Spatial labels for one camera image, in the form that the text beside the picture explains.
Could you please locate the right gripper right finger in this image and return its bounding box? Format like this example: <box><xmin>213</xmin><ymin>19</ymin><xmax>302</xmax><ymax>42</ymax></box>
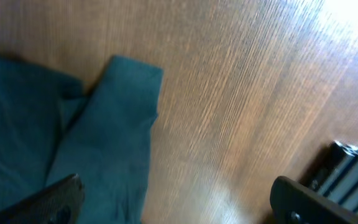
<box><xmin>270</xmin><ymin>176</ymin><xmax>358</xmax><ymax>224</ymax></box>

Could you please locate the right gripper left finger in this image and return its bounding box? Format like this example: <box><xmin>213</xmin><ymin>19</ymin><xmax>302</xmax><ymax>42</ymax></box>
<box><xmin>0</xmin><ymin>174</ymin><xmax>85</xmax><ymax>224</ymax></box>

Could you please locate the dark green t-shirt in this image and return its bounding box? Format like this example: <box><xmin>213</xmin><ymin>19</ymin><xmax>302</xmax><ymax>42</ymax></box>
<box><xmin>0</xmin><ymin>56</ymin><xmax>163</xmax><ymax>223</ymax></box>

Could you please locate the aluminium frame rail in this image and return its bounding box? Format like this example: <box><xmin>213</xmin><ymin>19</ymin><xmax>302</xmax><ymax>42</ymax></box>
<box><xmin>304</xmin><ymin>141</ymin><xmax>358</xmax><ymax>215</ymax></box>

